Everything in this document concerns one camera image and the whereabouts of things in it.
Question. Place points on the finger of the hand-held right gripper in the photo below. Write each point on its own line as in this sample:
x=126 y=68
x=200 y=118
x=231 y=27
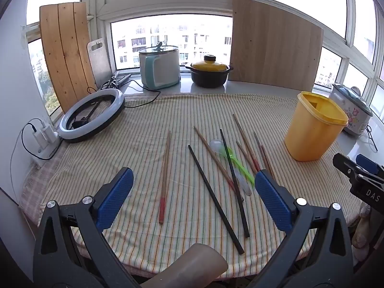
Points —
x=367 y=164
x=345 y=165

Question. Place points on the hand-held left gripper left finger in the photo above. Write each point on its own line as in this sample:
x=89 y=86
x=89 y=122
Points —
x=118 y=195

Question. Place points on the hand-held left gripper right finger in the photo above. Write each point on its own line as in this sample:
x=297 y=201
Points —
x=271 y=199

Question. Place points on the black chopstick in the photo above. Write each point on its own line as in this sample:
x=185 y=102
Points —
x=216 y=199
x=235 y=186

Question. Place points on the wooden chopstick with red tip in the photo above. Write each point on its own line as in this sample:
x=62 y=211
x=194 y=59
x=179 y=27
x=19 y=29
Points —
x=217 y=162
x=259 y=145
x=266 y=157
x=244 y=138
x=246 y=156
x=164 y=180

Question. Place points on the yellow plastic container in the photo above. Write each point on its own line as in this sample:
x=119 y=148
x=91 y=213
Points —
x=309 y=138

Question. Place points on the green plastic spoon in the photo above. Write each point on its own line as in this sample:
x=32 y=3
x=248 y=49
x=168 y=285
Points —
x=239 y=163

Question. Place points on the clear plastic spoon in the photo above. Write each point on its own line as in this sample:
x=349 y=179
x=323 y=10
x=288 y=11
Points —
x=216 y=145

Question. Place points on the person's right hand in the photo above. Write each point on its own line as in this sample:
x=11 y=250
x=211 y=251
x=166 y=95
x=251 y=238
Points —
x=362 y=228

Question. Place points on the floral white rice cooker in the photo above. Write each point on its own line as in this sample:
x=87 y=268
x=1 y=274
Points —
x=354 y=117

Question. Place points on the striped tablecloth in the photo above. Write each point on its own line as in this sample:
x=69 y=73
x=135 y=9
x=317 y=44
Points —
x=120 y=144

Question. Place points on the white power strip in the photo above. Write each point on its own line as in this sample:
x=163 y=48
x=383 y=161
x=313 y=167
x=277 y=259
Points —
x=49 y=150

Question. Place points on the white charger plug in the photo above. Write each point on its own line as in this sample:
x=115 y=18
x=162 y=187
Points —
x=43 y=133

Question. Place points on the brown rounded cylinder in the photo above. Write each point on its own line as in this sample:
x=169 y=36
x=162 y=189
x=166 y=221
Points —
x=192 y=264

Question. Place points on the teal electric cooker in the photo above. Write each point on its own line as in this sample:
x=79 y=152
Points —
x=159 y=72

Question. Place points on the white cutting board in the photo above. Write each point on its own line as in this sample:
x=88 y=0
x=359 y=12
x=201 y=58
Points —
x=100 y=66

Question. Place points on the black casserole with yellow lid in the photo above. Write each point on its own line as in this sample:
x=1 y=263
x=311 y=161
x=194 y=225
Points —
x=210 y=78

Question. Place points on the light wooden board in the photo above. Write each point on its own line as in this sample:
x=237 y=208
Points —
x=270 y=45

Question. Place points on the pine plank board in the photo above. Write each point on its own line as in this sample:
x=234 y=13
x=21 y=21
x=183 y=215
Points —
x=66 y=51

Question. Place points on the metal clamp mount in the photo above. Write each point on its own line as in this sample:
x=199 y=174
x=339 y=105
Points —
x=118 y=81

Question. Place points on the white window frame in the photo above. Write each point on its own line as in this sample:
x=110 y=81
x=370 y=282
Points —
x=168 y=13

